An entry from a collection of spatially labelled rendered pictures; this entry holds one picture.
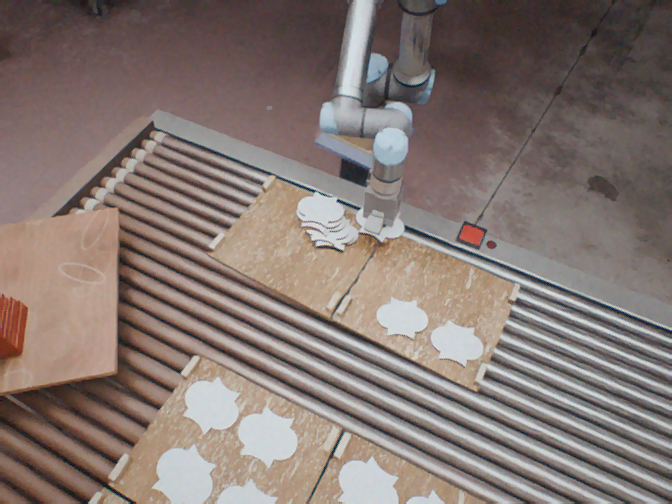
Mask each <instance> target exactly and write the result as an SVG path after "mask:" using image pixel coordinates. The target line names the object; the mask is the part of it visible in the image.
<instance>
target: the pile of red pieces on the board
mask: <svg viewBox="0 0 672 504"><path fill-rule="evenodd" d="M27 315H28V307H27V306H26V305H24V303H21V301H19V300H18V299H17V300H15V299H13V297H12V296H11V295H9V296H5V295H4V294H3V293H0V357H5V356H12V355H17V354H22V352H23V345H24V337H25V330H26V322H27Z"/></svg>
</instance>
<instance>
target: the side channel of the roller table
mask: <svg viewBox="0 0 672 504"><path fill-rule="evenodd" d="M153 131H156V127H155V124H154V121H153V120H151V119H149V118H145V117H142V116H139V117H138V118H137V119H136V120H134V121H133V122H132V123H130V124H129V125H128V126H127V128H126V129H125V130H124V131H122V132H121V133H120V134H119V135H118V136H117V137H115V138H114V139H113V141H112V142H110V143H109V144H108V145H107V146H106V147H105V148H104V149H103V150H102V151H101V152H98V154H97V155H96V156H95V157H94V158H93V159H92V160H91V161H90V162H89V163H87V164H86V165H85V166H84V168H82V169H81V170H80V171H79V172H78V173H77V174H75V175H74V176H73V177H72V178H71V179H70V181H69V182H68V183H67V184H66V185H63V186H62V187H61V188H60V189H59V190H58V191H57V192H56V193H55V195H54V196H52V197H51V198H50V199H49V200H48V201H47V202H45V203H44V204H43V205H42V206H40V207H39V209H38V210H37V211H36V212H35V213H34V214H33V215H32V216H31V217H29V218H28V219H27V220H26V221H30V220H37V219H44V218H51V217H58V216H64V215H69V213H70V211H71V210H72V208H75V207H76V208H79V210H81V208H80V206H79V204H80V201H81V200H82V199H83V198H90V199H92V198H91V191H92V189H93V188H95V187H99V188H101V180H103V179H104V178H105V177H110V178H112V177H111V172H112V170H113V168H114V167H121V168H122V166H121V164H122V161H123V159H125V158H129V159H131V157H130V154H131V151H132V150H134V149H135V148H138V149H140V145H141V141H142V140H144V139H147V140H150V134H151V133H152V132H153ZM156 132H157V131H156ZM140 150H141V149H140ZM101 189H103V188H101Z"/></svg>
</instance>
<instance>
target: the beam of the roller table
mask: <svg viewBox="0 0 672 504"><path fill-rule="evenodd" d="M149 119H151V120H153V121H154V124H155V127H156V131H157V132H161V133H165V134H167V135H169V136H170V137H173V138H175V139H179V140H181V141H184V142H186V143H189V144H191V146H195V147H197V148H200V149H202V150H205V151H209V152H211V153H214V154H216V155H219V156H222V157H225V158H227V159H230V161H232V162H236V163H238V164H241V165H244V166H246V167H250V168H252V169H255V170H257V171H260V172H263V173H266V175H268V176H276V178H277V179H280V180H282V181H285V182H288V183H291V184H293V185H296V186H298V188H302V189H304V190H307V191H309V192H312V193H316V192H317V193H318V194H320V195H322V196H327V197H337V203H340V204H343V205H345V206H348V207H352V208H354V209H357V210H360V209H362V208H364V202H365V191H366V188H364V186H360V185H357V184H355V183H352V182H348V181H346V180H343V179H341V178H337V177H334V176H332V175H329V173H326V172H323V171H320V170H318V169H315V168H311V167H309V166H306V165H303V164H301V163H297V162H295V160H292V159H289V158H286V157H283V156H280V155H278V154H275V153H272V152H269V151H266V150H264V149H260V147H257V146H255V145H252V144H250V143H246V142H243V141H241V140H238V139H235V138H232V137H229V136H227V135H224V134H221V132H218V131H215V130H212V129H210V128H207V127H204V126H201V125H198V124H196V123H193V122H189V121H187V120H184V119H182V118H179V116H175V115H173V114H170V113H167V112H165V111H162V110H159V109H157V110H156V111H155V112H154V113H153V114H151V116H150V117H149ZM399 213H400V216H399V217H398V219H399V220H400V221H401V222H403V223H404V229H406V230H409V231H411V232H414V233H417V234H420V235H423V236H425V238H429V239H431V240H434V241H436V242H439V243H442V244H445V245H447V246H450V247H452V248H456V249H459V251H461V252H464V253H466V254H470V255H472V256H475V257H477V258H480V259H483V260H486V261H488V262H491V264H494V265H496V266H500V267H502V268H505V269H507V270H510V271H513V272H516V273H518V274H521V275H523V276H526V278H530V279H532V280H535V281H537V282H540V283H542V284H546V285H548V286H551V287H553V288H556V289H558V290H562V291H565V292H567V294H570V295H572V296H575V297H577V298H581V299H583V300H586V301H588V302H591V303H593V304H596V305H600V306H602V307H605V308H607V309H610V311H612V312H615V313H617V314H621V315H623V316H626V317H628V318H631V319H634V320H636V321H639V322H641V323H644V324H647V325H650V326H652V327H655V328H657V329H660V330H662V332H665V333H668V334H670V335H672V306H671V305H669V304H665V303H662V302H660V301H657V300H655V299H652V297H649V296H647V295H644V294H640V293H638V292H635V291H633V290H630V289H627V288H625V287H622V286H619V285H616V284H613V283H611V282H608V281H605V279H603V278H600V277H597V276H594V275H591V274H589V273H586V272H583V271H581V270H578V269H574V268H572V267H569V266H567V264H564V263H561V262H558V261H555V260H552V259H550V258H547V257H545V256H541V255H538V254H536V253H533V252H530V250H528V249H524V248H522V247H519V246H516V245H514V244H510V243H507V242H505V241H502V240H500V239H497V238H493V236H491V235H488V234H486V235H485V239H484V241H483V244H481V246H480V248H479V251H478V249H475V248H473V247H470V246H467V245H464V244H461V243H459V242H456V239H457V236H458V233H459V231H460V229H461V227H462V225H460V223H457V222H455V221H451V220H448V219H446V218H443V217H439V216H437V215H434V214H432V213H429V211H425V210H423V209H420V208H417V207H414V206H411V205H409V204H406V203H403V202H401V205H400V210H399ZM488 241H493V242H495V243H497V247H495V248H494V249H491V248H488V247H487V245H486V243H487V242H488Z"/></svg>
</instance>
